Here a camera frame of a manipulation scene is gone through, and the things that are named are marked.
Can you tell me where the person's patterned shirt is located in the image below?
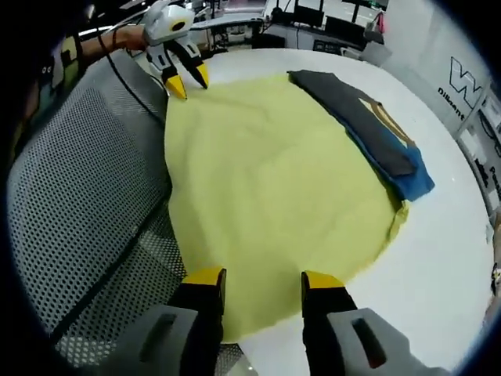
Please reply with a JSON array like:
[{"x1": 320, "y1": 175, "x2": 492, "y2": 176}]
[{"x1": 11, "y1": 31, "x2": 88, "y2": 152}]

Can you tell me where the blue garment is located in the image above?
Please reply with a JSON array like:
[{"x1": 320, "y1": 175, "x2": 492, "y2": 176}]
[{"x1": 344, "y1": 128, "x2": 437, "y2": 204}]

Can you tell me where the dark grey garment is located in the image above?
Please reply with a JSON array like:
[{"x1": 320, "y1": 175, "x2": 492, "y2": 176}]
[{"x1": 287, "y1": 69, "x2": 418, "y2": 179}]

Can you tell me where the person's left hand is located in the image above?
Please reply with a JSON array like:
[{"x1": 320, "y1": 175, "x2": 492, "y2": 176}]
[{"x1": 117, "y1": 26, "x2": 150, "y2": 54}]

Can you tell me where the black monitor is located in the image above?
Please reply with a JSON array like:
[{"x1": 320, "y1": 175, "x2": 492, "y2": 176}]
[
  {"x1": 294, "y1": 3, "x2": 326, "y2": 29},
  {"x1": 324, "y1": 15, "x2": 368, "y2": 51}
]

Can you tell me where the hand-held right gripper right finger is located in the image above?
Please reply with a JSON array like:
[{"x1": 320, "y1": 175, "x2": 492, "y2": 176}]
[{"x1": 300, "y1": 269, "x2": 435, "y2": 376}]

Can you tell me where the black cable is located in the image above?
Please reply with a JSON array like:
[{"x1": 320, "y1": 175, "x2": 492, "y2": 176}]
[{"x1": 96, "y1": 23, "x2": 168, "y2": 125}]

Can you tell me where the yellow-green garment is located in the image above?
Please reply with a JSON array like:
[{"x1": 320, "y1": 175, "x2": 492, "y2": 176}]
[{"x1": 164, "y1": 74, "x2": 411, "y2": 345}]

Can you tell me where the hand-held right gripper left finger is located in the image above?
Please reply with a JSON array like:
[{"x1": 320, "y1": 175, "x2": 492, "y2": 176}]
[{"x1": 124, "y1": 267, "x2": 228, "y2": 376}]

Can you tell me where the white curved desk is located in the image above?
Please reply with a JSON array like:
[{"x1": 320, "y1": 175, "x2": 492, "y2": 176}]
[{"x1": 191, "y1": 16, "x2": 264, "y2": 33}]

